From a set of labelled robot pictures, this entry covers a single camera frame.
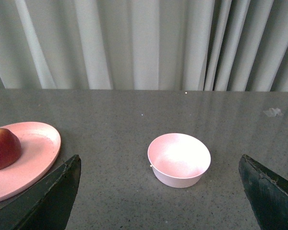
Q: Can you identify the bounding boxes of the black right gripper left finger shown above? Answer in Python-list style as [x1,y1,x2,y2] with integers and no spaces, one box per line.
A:
[0,155,81,230]

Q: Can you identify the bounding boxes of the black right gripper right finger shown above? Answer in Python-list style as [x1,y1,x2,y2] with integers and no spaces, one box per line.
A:
[239,155,288,230]

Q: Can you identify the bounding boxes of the red apple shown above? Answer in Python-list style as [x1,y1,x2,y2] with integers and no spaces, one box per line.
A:
[0,128,22,170]

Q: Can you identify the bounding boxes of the pink bowl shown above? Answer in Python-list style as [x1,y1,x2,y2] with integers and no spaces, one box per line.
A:
[147,133,211,188]

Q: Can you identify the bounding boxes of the pink plate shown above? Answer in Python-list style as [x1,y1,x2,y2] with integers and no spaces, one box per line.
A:
[0,122,61,202]

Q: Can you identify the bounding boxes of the white curtain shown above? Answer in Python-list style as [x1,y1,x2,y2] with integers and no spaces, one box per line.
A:
[0,0,288,92]

